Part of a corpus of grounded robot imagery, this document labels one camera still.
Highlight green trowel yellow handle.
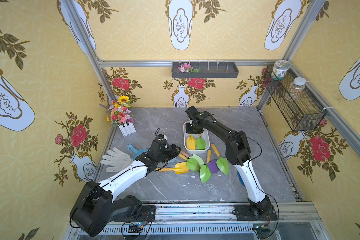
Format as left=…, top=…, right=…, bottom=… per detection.
left=196, top=134, right=206, bottom=150

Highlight purple shovel pink handle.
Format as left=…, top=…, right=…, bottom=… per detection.
left=208, top=160, right=220, bottom=174

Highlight blue small trowel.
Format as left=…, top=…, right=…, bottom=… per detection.
left=237, top=172, right=245, bottom=187

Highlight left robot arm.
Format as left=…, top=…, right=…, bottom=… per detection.
left=70, top=134, right=182, bottom=237

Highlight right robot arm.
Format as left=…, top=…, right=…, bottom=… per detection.
left=186, top=106, right=273, bottom=215

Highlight white storage box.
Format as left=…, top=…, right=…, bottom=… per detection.
left=183, top=121, right=211, bottom=155

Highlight yellow scoop shovel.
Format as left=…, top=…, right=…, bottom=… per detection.
left=156, top=162, right=189, bottom=174

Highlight light blue dustpan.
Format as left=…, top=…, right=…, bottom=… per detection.
left=127, top=145, right=148, bottom=161

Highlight white work glove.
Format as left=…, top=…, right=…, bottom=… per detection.
left=100, top=148, right=133, bottom=173

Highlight green pointed trowel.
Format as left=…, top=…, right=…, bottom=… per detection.
left=200, top=150, right=212, bottom=183

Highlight pink flowers on shelf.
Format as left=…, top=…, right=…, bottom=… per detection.
left=178, top=63, right=201, bottom=73

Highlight flower pot white fence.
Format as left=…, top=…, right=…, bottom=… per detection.
left=101, top=96, right=136, bottom=137

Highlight jar with patterned lid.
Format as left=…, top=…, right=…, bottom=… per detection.
left=271, top=60, right=291, bottom=81

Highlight jar with white lid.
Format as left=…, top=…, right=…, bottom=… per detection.
left=286, top=77, right=306, bottom=101

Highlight green wide shovel yellow handle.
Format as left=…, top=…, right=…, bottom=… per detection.
left=179, top=153, right=201, bottom=172

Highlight light green shovel wooden handle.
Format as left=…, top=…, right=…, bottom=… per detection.
left=181, top=150, right=204, bottom=166

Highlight dark wall shelf tray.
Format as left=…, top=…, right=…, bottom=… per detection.
left=172, top=61, right=239, bottom=79

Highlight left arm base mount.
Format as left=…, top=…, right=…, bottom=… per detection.
left=110, top=195, right=156, bottom=222

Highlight black wire basket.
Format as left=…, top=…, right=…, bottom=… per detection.
left=264, top=66, right=327, bottom=132

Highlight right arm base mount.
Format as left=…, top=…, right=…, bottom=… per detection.
left=232, top=195, right=278, bottom=221

